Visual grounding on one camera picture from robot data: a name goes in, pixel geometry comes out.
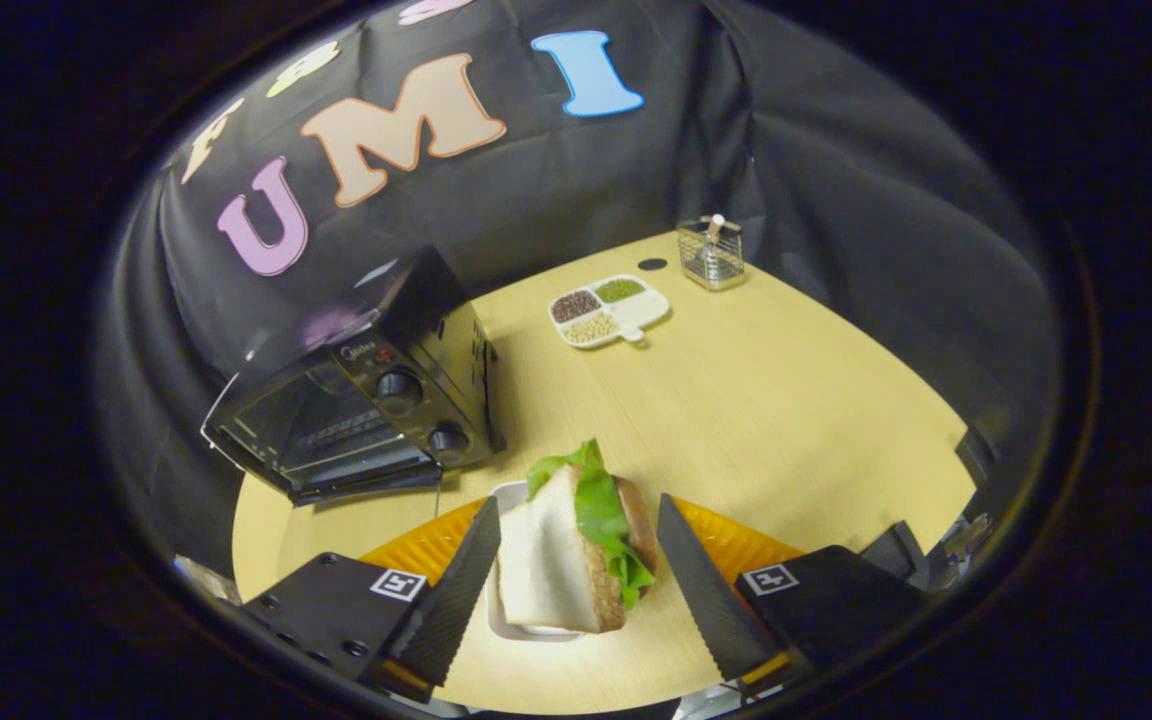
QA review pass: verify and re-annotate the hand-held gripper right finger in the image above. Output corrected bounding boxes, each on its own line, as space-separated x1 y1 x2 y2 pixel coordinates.
656 493 933 699

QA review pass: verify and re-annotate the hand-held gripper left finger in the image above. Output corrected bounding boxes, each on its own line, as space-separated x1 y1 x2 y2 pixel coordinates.
241 495 503 702

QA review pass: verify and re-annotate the lettuce sandwich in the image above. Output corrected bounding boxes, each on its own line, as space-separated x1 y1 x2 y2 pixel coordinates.
496 438 660 635

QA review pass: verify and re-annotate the black toaster oven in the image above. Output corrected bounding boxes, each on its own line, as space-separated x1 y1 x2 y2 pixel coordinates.
201 245 508 507

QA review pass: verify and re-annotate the white plastic tray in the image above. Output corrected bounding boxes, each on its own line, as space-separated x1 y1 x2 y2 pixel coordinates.
486 480 589 643

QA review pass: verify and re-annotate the white divided seed dish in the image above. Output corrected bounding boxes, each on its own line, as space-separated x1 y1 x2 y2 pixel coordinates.
548 274 672 350

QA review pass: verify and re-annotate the metal wire basket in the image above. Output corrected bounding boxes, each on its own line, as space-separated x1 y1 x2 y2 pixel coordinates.
676 214 746 292

